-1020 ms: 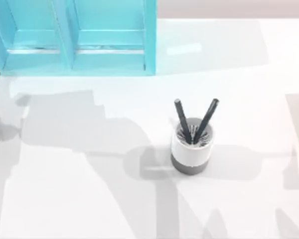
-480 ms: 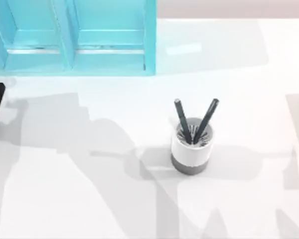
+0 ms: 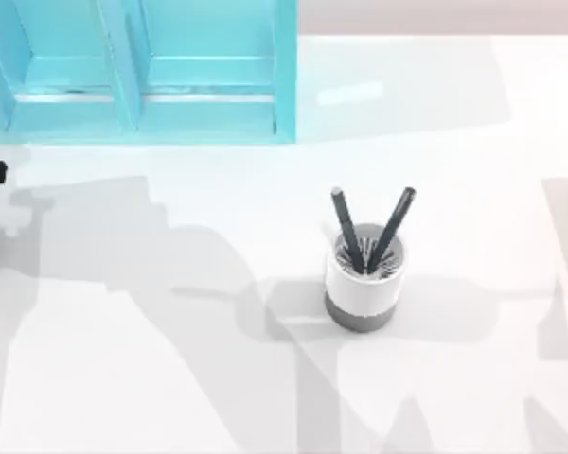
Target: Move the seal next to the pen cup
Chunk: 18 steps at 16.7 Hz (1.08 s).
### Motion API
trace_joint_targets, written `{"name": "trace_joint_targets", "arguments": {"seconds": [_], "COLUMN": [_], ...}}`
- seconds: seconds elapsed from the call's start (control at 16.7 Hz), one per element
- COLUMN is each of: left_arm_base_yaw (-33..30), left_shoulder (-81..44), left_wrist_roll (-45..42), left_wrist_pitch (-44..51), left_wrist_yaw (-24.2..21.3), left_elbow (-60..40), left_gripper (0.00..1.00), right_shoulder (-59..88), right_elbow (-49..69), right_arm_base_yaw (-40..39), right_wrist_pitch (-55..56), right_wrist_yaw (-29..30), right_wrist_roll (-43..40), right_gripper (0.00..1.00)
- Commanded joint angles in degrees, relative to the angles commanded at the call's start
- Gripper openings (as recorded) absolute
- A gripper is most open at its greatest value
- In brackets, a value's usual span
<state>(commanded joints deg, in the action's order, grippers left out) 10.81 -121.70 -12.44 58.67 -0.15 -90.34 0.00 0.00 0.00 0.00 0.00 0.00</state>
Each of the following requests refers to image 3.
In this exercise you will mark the white and grey pen holder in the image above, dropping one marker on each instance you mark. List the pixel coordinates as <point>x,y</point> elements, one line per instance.
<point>364,295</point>

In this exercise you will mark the light blue rack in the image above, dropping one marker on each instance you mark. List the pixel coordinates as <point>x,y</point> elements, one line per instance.
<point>208,71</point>

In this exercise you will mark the black pen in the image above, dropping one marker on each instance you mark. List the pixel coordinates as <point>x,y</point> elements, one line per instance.
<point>392,227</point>
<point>344,227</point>

